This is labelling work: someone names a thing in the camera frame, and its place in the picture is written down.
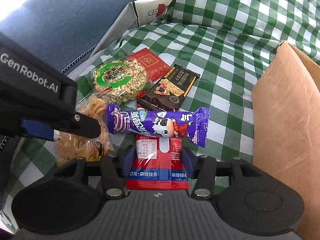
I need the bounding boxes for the green white checkered cloth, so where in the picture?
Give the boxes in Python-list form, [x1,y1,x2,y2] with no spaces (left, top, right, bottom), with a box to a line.
[0,0,320,230]

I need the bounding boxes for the purple milk candy bar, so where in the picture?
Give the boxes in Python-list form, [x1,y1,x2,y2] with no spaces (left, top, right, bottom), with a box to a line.
[106,103,210,147]

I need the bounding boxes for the brown cardboard box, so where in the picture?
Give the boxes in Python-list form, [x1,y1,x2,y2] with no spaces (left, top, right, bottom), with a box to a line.
[252,41,319,239]

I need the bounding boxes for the green label peanut bag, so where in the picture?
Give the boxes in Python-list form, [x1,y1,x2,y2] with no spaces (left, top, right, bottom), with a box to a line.
[92,57,151,105]

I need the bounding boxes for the blue sofa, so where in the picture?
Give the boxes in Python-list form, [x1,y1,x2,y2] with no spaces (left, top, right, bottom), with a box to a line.
[1,0,136,75]

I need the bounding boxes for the dark brown cracker packet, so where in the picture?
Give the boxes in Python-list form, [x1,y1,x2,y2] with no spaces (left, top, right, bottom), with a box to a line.
[137,64,200,112]

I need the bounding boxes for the small red snack packet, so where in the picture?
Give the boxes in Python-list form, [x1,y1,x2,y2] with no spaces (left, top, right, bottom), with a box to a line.
[127,48,171,82]

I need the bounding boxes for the red spicy strip snack packet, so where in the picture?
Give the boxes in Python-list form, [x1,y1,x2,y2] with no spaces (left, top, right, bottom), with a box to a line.
[126,135,189,190]

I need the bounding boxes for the clear bag twisted crackers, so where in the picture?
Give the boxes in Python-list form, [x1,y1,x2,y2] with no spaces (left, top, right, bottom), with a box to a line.
[54,92,114,166]

